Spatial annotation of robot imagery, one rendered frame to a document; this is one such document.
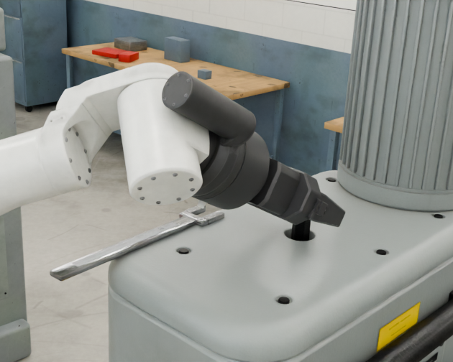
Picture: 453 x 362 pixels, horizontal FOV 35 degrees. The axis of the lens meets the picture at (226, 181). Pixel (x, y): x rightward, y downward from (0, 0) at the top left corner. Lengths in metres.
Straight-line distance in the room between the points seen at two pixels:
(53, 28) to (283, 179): 7.57
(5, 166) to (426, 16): 0.52
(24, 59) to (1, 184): 7.46
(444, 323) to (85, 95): 0.50
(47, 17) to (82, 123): 7.52
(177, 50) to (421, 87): 5.82
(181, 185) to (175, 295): 0.14
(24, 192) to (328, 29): 5.38
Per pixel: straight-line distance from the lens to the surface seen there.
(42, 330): 4.23
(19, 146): 0.68
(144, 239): 0.83
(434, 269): 0.92
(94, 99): 0.68
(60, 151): 0.66
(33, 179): 0.67
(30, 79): 8.20
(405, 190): 0.98
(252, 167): 0.71
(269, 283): 0.76
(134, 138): 0.64
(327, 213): 0.81
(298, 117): 6.26
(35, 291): 4.60
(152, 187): 0.63
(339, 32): 5.92
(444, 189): 0.99
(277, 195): 0.75
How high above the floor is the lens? 2.26
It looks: 21 degrees down
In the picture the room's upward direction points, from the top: 3 degrees clockwise
